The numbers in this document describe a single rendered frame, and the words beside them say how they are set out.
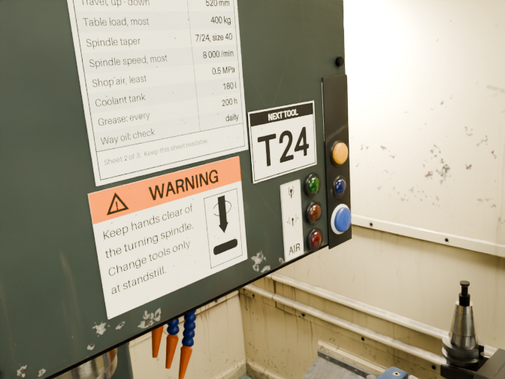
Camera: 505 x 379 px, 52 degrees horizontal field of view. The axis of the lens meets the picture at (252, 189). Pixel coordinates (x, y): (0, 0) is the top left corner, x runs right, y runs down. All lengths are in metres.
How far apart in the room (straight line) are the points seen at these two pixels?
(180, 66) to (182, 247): 0.16
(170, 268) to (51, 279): 0.11
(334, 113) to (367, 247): 0.98
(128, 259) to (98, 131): 0.11
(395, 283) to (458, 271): 0.20
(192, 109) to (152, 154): 0.05
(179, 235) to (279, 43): 0.21
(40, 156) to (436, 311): 1.25
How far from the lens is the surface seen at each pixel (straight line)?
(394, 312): 1.58
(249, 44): 0.50
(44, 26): 0.40
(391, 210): 1.45
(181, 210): 0.46
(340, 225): 0.62
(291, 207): 0.56
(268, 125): 0.52
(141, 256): 0.45
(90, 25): 0.41
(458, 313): 0.89
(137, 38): 0.43
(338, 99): 0.60
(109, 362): 0.64
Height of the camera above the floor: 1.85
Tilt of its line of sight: 15 degrees down
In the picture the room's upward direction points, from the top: 4 degrees counter-clockwise
